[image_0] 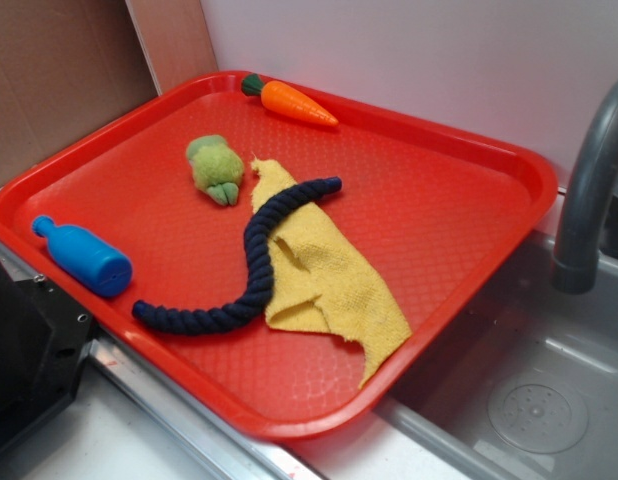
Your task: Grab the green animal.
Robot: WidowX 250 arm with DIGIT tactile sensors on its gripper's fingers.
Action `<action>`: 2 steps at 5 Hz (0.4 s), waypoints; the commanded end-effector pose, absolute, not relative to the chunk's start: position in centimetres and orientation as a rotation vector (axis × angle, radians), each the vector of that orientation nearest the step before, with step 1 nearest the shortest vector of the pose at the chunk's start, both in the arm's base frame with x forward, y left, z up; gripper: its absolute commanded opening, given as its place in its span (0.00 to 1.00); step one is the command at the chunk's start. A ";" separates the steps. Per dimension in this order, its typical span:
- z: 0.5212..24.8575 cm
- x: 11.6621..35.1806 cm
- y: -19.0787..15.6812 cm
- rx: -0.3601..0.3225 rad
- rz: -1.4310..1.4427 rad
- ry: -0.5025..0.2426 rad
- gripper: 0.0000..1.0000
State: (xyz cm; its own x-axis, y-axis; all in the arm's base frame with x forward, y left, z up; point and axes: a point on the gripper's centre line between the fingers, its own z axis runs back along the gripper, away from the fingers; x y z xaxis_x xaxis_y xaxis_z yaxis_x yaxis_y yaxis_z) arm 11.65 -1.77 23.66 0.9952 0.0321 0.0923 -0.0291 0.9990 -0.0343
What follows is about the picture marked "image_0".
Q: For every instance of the green plush animal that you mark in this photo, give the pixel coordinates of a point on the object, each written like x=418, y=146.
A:
x=217, y=170

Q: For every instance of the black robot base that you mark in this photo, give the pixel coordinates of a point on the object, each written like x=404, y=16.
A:
x=45, y=337

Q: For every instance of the yellow cloth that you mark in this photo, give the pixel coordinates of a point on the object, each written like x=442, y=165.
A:
x=323, y=284

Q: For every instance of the orange toy carrot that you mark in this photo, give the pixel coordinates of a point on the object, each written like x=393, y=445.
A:
x=285, y=100

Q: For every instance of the blue toy bottle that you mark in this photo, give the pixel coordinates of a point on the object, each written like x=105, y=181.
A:
x=95, y=264

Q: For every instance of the grey sink basin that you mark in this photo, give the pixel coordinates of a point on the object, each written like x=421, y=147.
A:
x=523, y=382

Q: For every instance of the brown cardboard panel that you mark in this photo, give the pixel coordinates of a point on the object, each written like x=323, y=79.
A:
x=68, y=68

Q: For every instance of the grey faucet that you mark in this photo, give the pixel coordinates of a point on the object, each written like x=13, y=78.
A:
x=588, y=224

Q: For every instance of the dark blue rope toy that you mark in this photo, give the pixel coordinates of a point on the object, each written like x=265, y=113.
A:
x=260, y=279

